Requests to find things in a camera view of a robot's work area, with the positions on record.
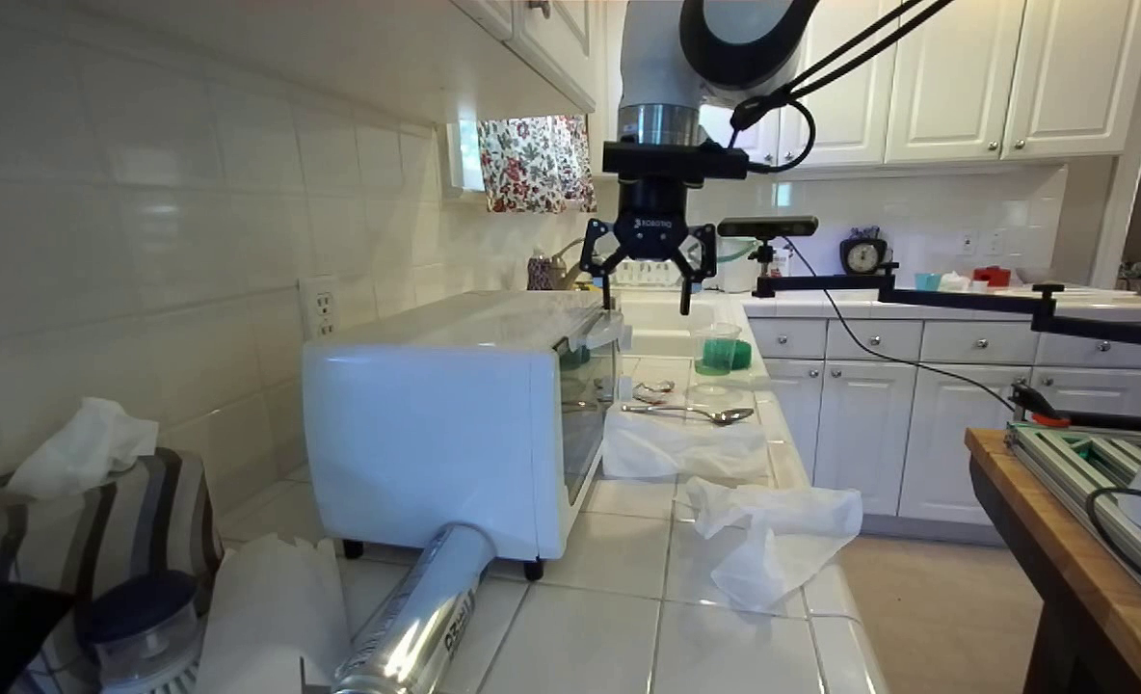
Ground crumpled white cloth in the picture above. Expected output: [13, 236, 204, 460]
[673, 475, 869, 620]

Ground white toaster oven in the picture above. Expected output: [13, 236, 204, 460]
[297, 290, 631, 584]

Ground metal faucet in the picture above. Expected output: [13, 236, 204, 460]
[526, 236, 600, 295]

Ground black camera cable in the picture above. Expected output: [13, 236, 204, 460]
[779, 236, 1053, 417]

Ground white tissue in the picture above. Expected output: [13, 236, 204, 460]
[3, 392, 166, 507]

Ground red black clamp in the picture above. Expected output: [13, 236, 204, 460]
[1010, 381, 1077, 433]

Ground grey metal mounting plate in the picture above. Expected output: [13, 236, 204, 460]
[1002, 417, 1141, 602]

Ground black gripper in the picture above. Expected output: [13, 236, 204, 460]
[577, 173, 725, 322]

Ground black camera on stand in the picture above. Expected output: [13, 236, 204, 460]
[718, 211, 823, 299]

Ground white wall cabinets row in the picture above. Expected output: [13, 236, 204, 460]
[585, 0, 1141, 176]

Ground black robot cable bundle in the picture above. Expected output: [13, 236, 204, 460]
[722, 0, 956, 176]

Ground green round scrubber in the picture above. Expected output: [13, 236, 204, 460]
[695, 335, 756, 381]

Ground wooden table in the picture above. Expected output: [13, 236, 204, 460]
[963, 423, 1141, 694]

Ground white wall outlet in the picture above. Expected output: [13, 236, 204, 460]
[297, 279, 342, 343]

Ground black table cable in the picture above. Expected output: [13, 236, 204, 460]
[1080, 484, 1141, 606]

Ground silver metal spoon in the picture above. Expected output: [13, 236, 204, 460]
[620, 392, 758, 433]

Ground glass oven door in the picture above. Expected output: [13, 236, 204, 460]
[557, 305, 631, 513]

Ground black round clock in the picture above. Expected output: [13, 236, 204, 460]
[835, 224, 893, 282]

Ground striped tissue box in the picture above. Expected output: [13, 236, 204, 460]
[0, 445, 222, 694]

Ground white sink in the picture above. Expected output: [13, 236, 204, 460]
[620, 290, 718, 359]

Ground floral curtain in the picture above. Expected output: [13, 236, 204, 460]
[476, 113, 600, 215]

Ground white wall cabinet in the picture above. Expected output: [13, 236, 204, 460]
[81, 0, 600, 129]

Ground jar with blue lid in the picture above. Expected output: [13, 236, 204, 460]
[72, 572, 204, 694]

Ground white base cabinets with drawers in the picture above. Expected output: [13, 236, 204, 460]
[745, 311, 1141, 531]

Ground aluminium foil roll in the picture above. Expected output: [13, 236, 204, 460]
[323, 522, 497, 694]

